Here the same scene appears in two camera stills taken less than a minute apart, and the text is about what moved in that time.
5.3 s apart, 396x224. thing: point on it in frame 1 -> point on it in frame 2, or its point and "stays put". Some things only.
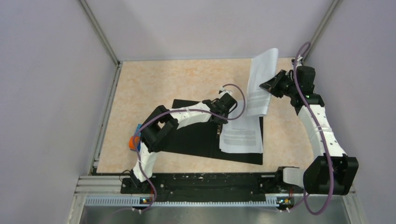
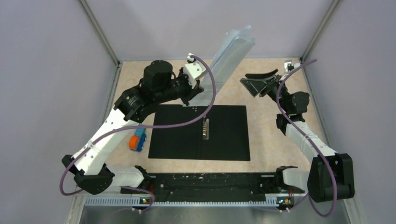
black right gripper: x=272 y=84 -> x=262 y=86
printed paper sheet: x=263 y=68 -> x=236 y=45
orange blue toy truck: x=131 y=141 stays put
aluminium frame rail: x=107 y=190 stays put
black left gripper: x=221 y=121 -> x=192 y=92
